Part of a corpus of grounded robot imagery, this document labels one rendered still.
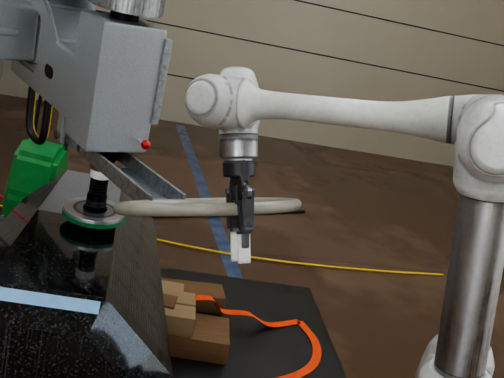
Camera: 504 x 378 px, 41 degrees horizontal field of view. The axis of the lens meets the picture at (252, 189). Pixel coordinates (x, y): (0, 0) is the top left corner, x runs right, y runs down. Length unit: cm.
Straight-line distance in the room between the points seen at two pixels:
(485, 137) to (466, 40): 685
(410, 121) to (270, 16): 579
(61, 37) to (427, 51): 582
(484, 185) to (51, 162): 296
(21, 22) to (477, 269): 194
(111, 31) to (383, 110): 98
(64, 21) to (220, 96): 131
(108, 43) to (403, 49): 585
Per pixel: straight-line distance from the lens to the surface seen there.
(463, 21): 797
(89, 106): 216
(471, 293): 134
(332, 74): 747
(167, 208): 154
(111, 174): 213
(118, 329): 200
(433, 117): 142
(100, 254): 221
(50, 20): 255
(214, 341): 317
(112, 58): 212
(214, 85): 132
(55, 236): 229
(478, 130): 120
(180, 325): 312
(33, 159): 391
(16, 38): 271
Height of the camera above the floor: 181
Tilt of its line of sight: 19 degrees down
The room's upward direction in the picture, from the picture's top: 13 degrees clockwise
